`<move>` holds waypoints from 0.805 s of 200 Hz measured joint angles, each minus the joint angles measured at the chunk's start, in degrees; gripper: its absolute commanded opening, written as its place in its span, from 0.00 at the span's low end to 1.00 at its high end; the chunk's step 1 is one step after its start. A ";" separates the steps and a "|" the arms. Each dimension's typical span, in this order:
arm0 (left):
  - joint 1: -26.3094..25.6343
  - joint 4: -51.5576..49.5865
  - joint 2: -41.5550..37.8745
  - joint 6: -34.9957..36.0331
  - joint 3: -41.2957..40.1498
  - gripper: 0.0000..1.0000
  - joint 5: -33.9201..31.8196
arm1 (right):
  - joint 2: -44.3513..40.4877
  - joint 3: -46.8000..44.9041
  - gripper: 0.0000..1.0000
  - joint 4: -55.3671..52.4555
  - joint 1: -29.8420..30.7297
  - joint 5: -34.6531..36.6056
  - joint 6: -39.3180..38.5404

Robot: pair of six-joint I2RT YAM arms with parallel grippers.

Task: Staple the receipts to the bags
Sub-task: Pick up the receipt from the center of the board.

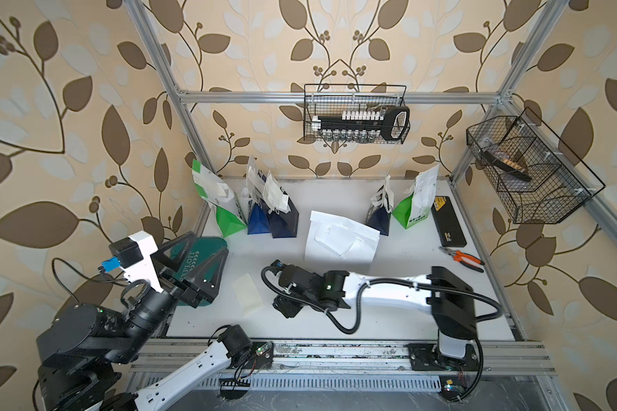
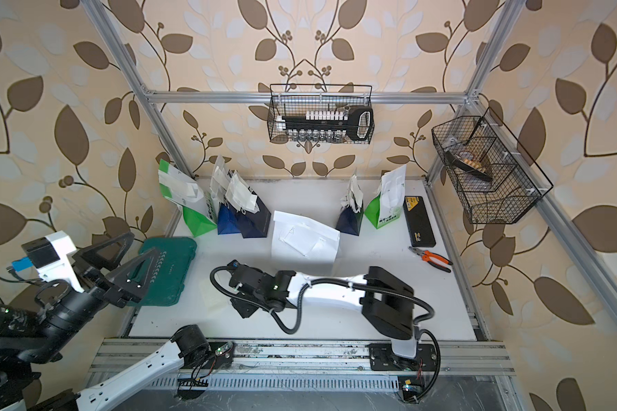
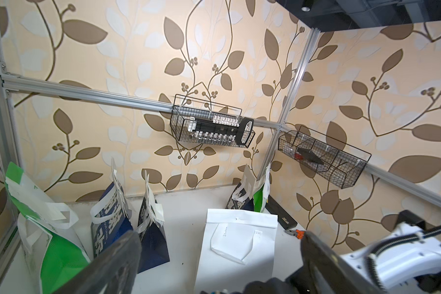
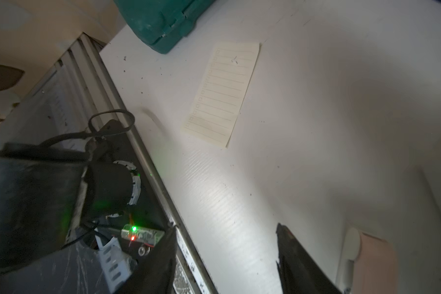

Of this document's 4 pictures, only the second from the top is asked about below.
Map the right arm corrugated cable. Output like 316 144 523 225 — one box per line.
209 264 442 402

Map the navy bag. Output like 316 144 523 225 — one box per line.
335 208 363 236
226 171 272 239

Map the dark tool in basket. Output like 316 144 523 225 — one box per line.
445 151 493 183

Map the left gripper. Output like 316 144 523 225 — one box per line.
9 228 154 365

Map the green tool case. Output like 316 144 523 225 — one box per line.
129 237 197 308

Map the blue white Cheerful bag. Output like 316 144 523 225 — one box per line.
210 155 240 235

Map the wire basket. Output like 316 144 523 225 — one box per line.
431 108 554 224
267 82 375 145

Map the navy bag front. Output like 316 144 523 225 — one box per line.
226 171 272 239

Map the receipt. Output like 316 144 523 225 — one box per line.
341 174 363 214
226 171 260 213

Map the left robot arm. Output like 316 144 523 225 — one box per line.
0 231 211 410

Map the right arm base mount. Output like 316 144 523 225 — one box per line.
368 342 441 404

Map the back wire basket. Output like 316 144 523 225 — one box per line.
267 82 375 145

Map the black socket set holder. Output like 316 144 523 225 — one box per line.
268 105 375 143

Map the black box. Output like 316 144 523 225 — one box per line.
403 196 436 248

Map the green white bag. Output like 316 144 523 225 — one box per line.
158 159 217 237
364 165 406 229

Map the aluminium frame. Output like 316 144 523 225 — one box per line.
82 1 617 327

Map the large white paper bag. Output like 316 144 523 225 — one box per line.
271 211 340 276

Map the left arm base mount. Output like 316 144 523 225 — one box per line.
171 325 236 401

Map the right wire basket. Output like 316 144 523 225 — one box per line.
431 108 554 224

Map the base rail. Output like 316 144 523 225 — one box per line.
87 338 525 410

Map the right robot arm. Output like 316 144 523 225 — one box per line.
226 260 418 360

